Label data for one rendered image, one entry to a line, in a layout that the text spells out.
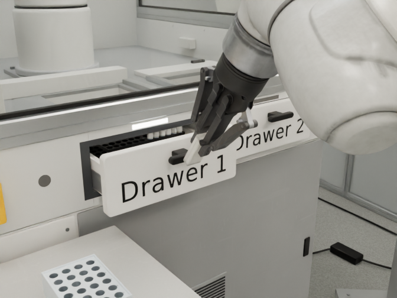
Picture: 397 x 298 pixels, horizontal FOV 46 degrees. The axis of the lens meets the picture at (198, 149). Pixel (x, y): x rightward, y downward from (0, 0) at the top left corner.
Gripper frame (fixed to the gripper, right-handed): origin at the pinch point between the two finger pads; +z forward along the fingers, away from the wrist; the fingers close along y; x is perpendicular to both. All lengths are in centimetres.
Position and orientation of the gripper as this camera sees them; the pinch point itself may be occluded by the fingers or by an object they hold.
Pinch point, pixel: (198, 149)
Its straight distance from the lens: 79.6
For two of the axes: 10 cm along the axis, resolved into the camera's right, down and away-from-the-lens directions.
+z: -3.5, 6.1, 7.1
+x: -7.9, 2.1, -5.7
